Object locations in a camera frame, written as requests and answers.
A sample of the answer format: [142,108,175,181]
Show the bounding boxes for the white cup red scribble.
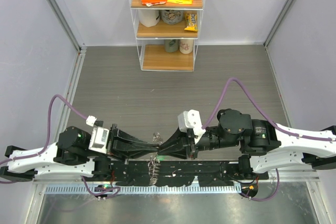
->
[179,39,194,54]

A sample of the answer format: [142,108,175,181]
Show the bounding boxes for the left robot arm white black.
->
[1,125,159,184]

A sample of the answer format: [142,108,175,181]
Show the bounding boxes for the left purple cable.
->
[0,94,92,184]

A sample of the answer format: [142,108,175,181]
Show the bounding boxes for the white slotted cable duct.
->
[45,183,241,195]

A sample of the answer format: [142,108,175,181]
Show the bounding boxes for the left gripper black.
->
[85,123,161,165]

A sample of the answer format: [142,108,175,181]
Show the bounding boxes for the green grey cup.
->
[164,39,179,53]

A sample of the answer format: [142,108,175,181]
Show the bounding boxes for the grey cartoon mug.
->
[161,9,184,25]

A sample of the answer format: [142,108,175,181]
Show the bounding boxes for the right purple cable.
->
[203,77,336,141]

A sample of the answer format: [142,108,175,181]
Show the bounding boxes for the yellow candy bag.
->
[184,12,198,32]

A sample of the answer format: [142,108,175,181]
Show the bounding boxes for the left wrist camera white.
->
[86,115,110,154]

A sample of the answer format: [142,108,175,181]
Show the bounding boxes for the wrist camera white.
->
[86,115,110,154]
[177,110,206,144]

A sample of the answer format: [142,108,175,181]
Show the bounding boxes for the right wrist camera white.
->
[177,110,206,144]

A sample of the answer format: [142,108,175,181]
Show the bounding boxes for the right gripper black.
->
[158,124,239,158]

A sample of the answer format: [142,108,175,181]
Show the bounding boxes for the large keyring with many rings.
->
[148,133,163,186]

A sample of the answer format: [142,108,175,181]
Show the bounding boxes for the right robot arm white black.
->
[158,109,335,179]

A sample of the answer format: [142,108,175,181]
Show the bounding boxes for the white wire shelf rack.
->
[129,0,206,71]

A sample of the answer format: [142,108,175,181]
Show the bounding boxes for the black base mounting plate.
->
[81,159,270,187]

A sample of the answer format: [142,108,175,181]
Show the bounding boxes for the purple cable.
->
[203,77,336,141]
[0,94,92,184]

